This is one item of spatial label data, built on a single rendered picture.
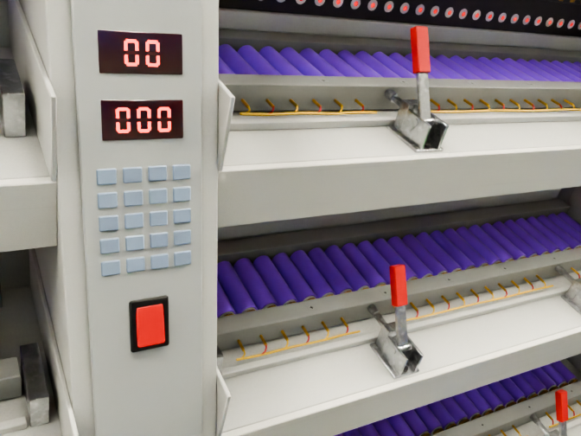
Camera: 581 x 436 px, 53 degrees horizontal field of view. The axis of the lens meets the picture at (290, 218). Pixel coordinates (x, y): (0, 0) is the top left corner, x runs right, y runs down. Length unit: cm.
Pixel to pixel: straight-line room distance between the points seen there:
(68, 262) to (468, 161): 31
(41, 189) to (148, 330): 11
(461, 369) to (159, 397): 29
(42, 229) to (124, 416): 13
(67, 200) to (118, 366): 11
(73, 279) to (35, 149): 8
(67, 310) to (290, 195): 16
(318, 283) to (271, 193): 18
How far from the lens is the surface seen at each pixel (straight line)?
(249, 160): 39
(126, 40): 34
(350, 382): 51
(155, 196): 35
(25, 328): 51
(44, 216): 35
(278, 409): 47
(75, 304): 37
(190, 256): 37
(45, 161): 36
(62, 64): 34
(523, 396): 84
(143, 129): 34
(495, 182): 54
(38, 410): 44
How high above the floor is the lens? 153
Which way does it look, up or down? 15 degrees down
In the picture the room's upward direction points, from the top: 2 degrees clockwise
